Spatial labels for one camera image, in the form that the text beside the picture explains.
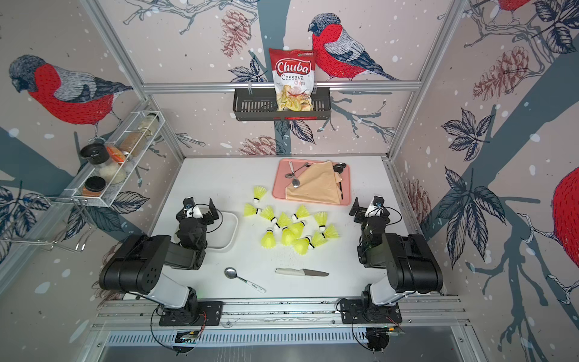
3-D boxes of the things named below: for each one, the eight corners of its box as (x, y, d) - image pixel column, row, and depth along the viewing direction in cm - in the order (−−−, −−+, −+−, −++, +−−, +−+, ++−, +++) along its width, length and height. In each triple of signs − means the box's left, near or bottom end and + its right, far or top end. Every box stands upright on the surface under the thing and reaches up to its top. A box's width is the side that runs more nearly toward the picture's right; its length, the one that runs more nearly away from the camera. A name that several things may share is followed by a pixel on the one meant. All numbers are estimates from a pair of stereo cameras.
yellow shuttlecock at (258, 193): (249, 199, 105) (247, 194, 102) (258, 189, 109) (257, 184, 106) (257, 203, 104) (256, 198, 100) (266, 193, 107) (265, 188, 104)
